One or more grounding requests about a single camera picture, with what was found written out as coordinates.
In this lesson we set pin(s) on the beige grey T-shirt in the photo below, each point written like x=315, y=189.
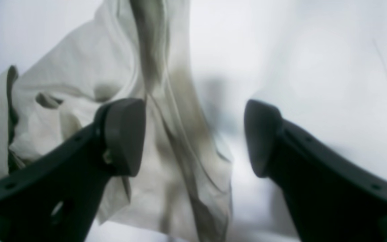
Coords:
x=131, y=49

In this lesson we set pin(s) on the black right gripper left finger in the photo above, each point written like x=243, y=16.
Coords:
x=56, y=198

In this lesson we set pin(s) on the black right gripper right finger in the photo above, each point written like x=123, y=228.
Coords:
x=329, y=198

